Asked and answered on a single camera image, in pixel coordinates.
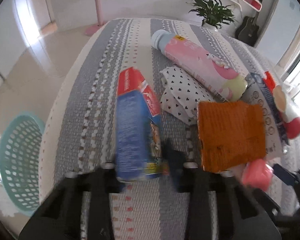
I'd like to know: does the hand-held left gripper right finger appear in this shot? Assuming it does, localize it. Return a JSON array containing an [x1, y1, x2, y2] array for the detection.
[[165, 140, 283, 240]]

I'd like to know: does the white heart-patterned cloth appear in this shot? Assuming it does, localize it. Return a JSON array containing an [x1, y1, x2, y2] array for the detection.
[[160, 66, 215, 125]]

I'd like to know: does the teal plastic basket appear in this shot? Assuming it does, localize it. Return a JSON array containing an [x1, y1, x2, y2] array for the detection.
[[0, 114, 46, 217]]

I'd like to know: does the pink soft lump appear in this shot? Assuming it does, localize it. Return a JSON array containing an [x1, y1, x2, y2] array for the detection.
[[241, 159, 274, 192]]

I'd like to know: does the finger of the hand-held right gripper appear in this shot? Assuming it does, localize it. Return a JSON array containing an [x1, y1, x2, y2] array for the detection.
[[274, 164, 299, 187]]

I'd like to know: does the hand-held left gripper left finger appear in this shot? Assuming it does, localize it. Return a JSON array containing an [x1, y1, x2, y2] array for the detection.
[[19, 164, 125, 240]]

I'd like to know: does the red and white container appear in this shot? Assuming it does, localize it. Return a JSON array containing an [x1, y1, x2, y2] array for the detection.
[[262, 71, 300, 140]]

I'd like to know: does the orange knitted cloth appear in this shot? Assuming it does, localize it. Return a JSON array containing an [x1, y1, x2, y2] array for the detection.
[[196, 101, 267, 173]]

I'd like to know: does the pink coat rack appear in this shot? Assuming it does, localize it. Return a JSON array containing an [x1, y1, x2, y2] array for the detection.
[[85, 0, 107, 36]]

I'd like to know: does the pink bottle with blue cap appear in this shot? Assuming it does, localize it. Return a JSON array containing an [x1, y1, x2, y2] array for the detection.
[[150, 29, 248, 103]]

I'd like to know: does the silver blister pack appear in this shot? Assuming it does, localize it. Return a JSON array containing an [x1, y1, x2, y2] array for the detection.
[[241, 72, 290, 160]]

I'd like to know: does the potted green plant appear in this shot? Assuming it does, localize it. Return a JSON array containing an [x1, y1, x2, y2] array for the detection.
[[186, 0, 237, 32]]

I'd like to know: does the grey white striped woven mat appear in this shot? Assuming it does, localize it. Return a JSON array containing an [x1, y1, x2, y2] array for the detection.
[[39, 17, 300, 240]]

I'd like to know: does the red and white wall box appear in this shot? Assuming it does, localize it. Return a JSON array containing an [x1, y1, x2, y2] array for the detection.
[[241, 0, 262, 12]]

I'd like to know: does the blue and red carton box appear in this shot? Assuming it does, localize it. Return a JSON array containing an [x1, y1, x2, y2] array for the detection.
[[115, 67, 165, 182]]

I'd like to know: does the black acoustic guitar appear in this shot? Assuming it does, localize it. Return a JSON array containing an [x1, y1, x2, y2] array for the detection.
[[235, 0, 263, 47]]

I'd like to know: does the white door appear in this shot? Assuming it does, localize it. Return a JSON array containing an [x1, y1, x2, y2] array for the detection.
[[14, 0, 57, 34]]

